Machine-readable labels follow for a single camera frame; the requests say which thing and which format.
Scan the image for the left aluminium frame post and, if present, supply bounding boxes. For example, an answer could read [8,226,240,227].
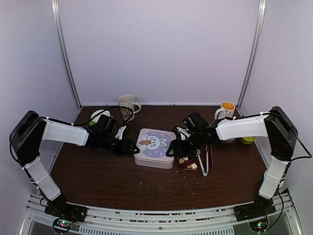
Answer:
[51,0,82,109]

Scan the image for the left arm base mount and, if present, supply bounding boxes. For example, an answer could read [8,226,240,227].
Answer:
[45,204,88,234]

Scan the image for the white mug yellow inside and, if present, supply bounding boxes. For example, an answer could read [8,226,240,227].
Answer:
[214,101,236,119]

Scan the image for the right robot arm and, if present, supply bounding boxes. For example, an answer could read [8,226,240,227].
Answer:
[166,106,307,216]

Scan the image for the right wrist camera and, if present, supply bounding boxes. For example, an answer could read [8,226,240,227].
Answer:
[173,126,192,141]

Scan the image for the tall floral mug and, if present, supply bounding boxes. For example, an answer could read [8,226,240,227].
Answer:
[118,94,141,121]

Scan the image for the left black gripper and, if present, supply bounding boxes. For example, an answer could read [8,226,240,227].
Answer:
[101,133,140,156]

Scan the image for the white metal tongs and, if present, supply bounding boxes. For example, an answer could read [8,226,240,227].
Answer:
[196,144,213,177]

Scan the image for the white bowl on saucer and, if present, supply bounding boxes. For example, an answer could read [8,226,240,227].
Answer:
[90,109,111,123]

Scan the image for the lilac bunny tin lid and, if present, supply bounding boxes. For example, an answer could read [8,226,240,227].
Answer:
[134,128,176,164]

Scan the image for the blue spiral patterned bowl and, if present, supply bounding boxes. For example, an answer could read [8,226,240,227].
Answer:
[221,138,235,143]

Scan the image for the aluminium frame post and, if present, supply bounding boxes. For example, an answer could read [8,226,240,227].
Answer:
[237,0,267,110]
[51,0,82,109]

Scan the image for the yellow green small bowl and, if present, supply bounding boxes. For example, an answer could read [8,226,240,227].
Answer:
[240,137,257,145]

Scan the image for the front aluminium rail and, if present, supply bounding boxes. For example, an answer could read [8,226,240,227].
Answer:
[18,199,304,235]

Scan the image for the lilac tin box with dividers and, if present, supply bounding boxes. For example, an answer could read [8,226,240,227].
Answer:
[134,158,174,169]

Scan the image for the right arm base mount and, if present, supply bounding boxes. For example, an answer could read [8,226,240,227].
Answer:
[234,203,276,233]

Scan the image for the right aluminium frame post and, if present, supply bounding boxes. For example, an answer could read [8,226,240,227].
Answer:
[237,0,267,110]

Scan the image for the green saucer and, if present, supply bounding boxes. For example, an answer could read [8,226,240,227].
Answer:
[89,114,113,126]

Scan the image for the red chocolate tray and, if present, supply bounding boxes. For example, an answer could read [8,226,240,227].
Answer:
[177,155,201,171]

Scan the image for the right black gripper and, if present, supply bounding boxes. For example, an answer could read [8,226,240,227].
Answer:
[166,131,204,157]

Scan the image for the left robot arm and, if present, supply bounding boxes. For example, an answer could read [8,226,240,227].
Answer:
[9,108,140,217]

